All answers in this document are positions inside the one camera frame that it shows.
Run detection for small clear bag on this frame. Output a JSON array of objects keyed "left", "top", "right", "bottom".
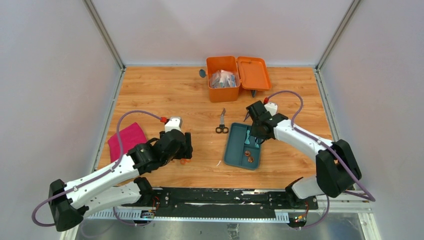
[{"left": 208, "top": 70, "right": 222, "bottom": 89}]

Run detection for black bandage scissors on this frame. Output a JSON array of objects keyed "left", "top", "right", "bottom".
[{"left": 215, "top": 108, "right": 229, "bottom": 134}]

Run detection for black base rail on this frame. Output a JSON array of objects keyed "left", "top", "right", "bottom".
[{"left": 71, "top": 185, "right": 372, "bottom": 223}]

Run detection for orange medicine box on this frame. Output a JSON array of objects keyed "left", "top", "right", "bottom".
[{"left": 199, "top": 56, "right": 272, "bottom": 103}]

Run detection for teal plastic tray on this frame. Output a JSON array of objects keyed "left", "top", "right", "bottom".
[{"left": 223, "top": 122, "right": 262, "bottom": 171}]

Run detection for clear bag blue items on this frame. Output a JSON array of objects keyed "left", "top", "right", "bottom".
[{"left": 218, "top": 70, "right": 237, "bottom": 88}]

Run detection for blue foil sachet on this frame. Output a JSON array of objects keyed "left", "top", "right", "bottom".
[{"left": 254, "top": 138, "right": 260, "bottom": 148}]

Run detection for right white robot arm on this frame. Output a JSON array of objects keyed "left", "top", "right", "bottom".
[{"left": 246, "top": 100, "right": 362, "bottom": 209}]

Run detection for pink folded cloth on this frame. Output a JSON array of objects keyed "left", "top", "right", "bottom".
[{"left": 107, "top": 122, "right": 147, "bottom": 163}]

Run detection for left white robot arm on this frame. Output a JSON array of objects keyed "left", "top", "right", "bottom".
[{"left": 48, "top": 129, "right": 193, "bottom": 232}]

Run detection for small orange scissors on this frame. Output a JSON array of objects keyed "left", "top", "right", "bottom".
[{"left": 180, "top": 159, "right": 191, "bottom": 165}]

